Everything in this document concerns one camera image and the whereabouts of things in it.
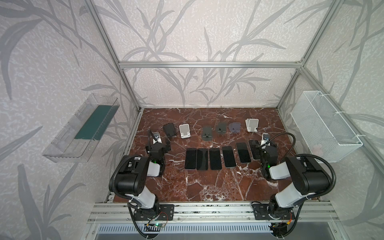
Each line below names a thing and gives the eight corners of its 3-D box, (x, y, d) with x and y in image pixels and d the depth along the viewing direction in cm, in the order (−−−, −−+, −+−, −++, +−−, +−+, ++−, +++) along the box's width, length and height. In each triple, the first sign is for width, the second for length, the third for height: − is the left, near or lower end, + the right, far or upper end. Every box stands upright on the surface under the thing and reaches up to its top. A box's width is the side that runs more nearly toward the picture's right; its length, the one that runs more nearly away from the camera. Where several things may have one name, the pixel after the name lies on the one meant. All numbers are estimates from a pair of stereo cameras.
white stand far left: (180, 138, 105) (178, 130, 98) (180, 131, 109) (179, 123, 102) (190, 138, 105) (189, 130, 98) (190, 131, 109) (190, 123, 102)
